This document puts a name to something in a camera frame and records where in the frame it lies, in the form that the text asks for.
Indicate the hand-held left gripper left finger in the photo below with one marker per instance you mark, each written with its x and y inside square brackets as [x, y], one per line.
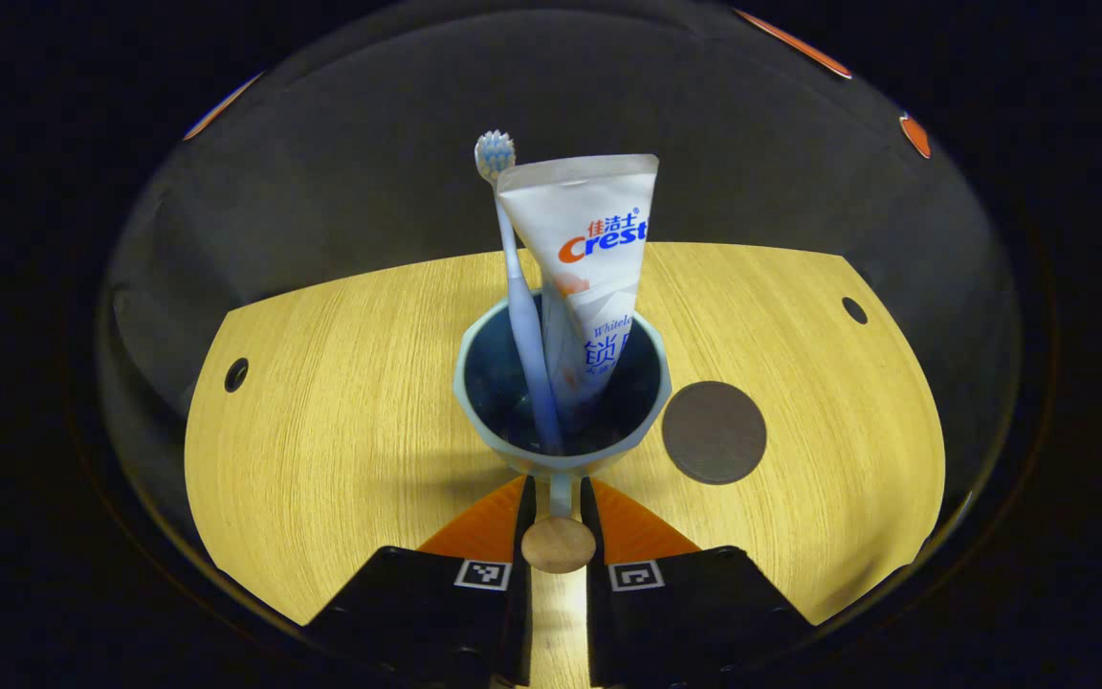
[417, 622]

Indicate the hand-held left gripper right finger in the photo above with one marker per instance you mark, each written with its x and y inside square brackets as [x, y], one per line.
[694, 622]

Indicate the dark brown round coaster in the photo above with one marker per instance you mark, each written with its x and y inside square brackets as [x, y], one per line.
[714, 433]

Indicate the white toothbrush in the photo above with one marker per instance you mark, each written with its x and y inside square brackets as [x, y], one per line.
[517, 297]

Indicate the white toothpaste tube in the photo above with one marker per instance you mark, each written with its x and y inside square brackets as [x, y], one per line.
[589, 277]

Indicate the black backdrop cloth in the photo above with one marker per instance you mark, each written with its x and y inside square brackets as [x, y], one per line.
[369, 163]

